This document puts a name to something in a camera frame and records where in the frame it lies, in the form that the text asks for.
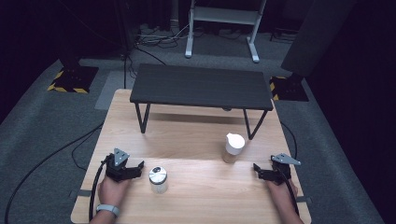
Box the glass jar with silver lid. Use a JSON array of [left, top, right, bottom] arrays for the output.
[[148, 165, 169, 195]]

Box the black shelf with metal legs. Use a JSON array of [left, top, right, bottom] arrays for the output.
[[129, 63, 275, 141]]

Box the dark grey panel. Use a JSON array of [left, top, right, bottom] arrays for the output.
[[280, 0, 357, 78]]

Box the tan jar with white lid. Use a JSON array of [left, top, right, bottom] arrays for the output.
[[221, 133, 247, 164]]

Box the person's left hand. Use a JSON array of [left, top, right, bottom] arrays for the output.
[[97, 175, 132, 208]]

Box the person's right hand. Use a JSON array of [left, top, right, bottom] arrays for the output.
[[265, 178, 295, 207]]

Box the bundle of floor cables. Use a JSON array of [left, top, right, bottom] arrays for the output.
[[134, 22, 191, 49]]

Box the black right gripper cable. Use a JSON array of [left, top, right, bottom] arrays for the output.
[[277, 167, 301, 217]]

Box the thin black floor cable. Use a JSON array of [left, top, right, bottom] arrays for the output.
[[279, 121, 299, 161]]

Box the long black floor cable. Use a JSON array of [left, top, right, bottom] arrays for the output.
[[4, 121, 105, 224]]

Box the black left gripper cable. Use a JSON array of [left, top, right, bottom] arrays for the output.
[[88, 154, 113, 222]]

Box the white wristwatch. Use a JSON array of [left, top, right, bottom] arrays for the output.
[[95, 203, 121, 218]]

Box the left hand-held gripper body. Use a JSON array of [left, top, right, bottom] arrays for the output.
[[104, 147, 138, 183]]

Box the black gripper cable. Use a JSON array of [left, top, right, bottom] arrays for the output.
[[277, 167, 301, 217], [88, 154, 113, 222]]

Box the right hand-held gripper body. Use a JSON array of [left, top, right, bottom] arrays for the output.
[[263, 152, 303, 185]]

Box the white metal stand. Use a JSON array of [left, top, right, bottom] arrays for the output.
[[184, 0, 268, 64]]

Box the black base plate striped tape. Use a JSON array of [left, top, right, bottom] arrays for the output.
[[47, 65, 100, 94], [268, 75, 310, 103]]

